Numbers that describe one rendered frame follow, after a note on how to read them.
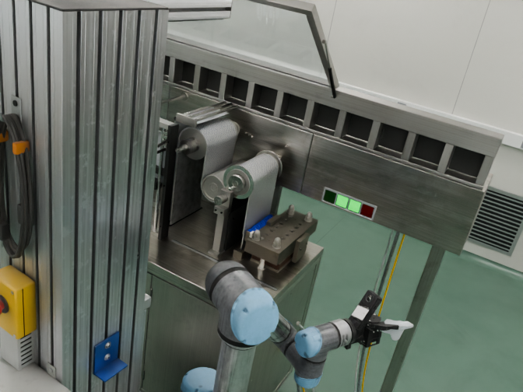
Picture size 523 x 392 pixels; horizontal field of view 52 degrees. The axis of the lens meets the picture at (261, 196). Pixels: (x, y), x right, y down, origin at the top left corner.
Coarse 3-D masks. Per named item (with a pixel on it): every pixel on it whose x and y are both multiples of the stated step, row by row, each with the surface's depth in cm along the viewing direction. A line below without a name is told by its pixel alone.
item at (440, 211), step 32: (192, 96) 260; (160, 128) 277; (256, 128) 248; (288, 128) 240; (288, 160) 245; (320, 160) 237; (352, 160) 229; (384, 160) 222; (320, 192) 242; (352, 192) 234; (384, 192) 227; (416, 192) 220; (448, 192) 213; (480, 192) 207; (384, 224) 231; (416, 224) 224; (448, 224) 217
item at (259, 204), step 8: (272, 184) 239; (264, 192) 233; (272, 192) 242; (248, 200) 222; (256, 200) 229; (264, 200) 237; (248, 208) 225; (256, 208) 232; (264, 208) 240; (248, 216) 228; (256, 216) 235; (264, 216) 244; (248, 224) 231
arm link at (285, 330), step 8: (216, 264) 130; (224, 264) 128; (232, 264) 128; (240, 264) 130; (208, 272) 131; (216, 272) 127; (208, 280) 128; (208, 288) 127; (280, 320) 151; (280, 328) 151; (288, 328) 154; (272, 336) 152; (280, 336) 152; (288, 336) 155; (280, 344) 155; (288, 344) 154
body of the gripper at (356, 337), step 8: (368, 320) 153; (376, 320) 153; (352, 328) 149; (368, 328) 153; (376, 328) 153; (352, 336) 149; (360, 336) 154; (368, 336) 153; (376, 336) 156; (360, 344) 155; (368, 344) 154; (376, 344) 156
